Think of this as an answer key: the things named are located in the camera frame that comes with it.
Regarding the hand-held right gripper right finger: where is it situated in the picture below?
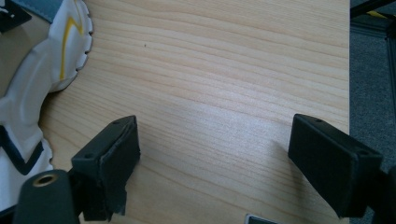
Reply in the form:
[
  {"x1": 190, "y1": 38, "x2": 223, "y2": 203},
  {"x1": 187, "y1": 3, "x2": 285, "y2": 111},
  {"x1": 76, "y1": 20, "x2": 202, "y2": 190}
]
[{"x1": 288, "y1": 113, "x2": 384, "y2": 218}]

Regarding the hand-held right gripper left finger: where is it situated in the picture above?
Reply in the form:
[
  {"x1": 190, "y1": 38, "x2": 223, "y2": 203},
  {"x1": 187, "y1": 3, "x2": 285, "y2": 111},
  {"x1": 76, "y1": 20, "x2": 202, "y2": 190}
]
[{"x1": 70, "y1": 115, "x2": 142, "y2": 222}]

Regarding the black-white sneaker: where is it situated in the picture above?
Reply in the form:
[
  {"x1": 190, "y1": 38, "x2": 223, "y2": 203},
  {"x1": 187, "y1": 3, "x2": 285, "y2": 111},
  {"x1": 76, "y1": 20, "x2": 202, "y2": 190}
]
[{"x1": 0, "y1": 0, "x2": 94, "y2": 216}]

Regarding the black metal stand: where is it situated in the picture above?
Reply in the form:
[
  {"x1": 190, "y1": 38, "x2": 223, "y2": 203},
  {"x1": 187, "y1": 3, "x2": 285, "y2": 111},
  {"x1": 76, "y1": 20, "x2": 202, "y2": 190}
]
[{"x1": 349, "y1": 0, "x2": 396, "y2": 21}]

